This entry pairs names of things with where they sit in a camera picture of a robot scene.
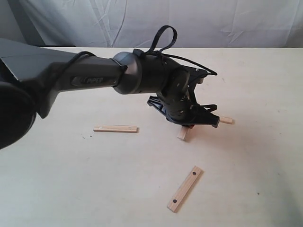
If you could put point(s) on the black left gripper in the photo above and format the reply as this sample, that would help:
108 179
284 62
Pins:
177 100

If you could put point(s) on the wooden stick with holes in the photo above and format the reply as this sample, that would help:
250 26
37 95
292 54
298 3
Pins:
184 190

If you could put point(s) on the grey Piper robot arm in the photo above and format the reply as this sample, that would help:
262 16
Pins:
31 78

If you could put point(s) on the wood block behind gripper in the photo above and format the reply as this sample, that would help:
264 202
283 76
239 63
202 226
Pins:
226 120

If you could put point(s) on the white backdrop cloth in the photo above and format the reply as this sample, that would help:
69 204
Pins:
134 23

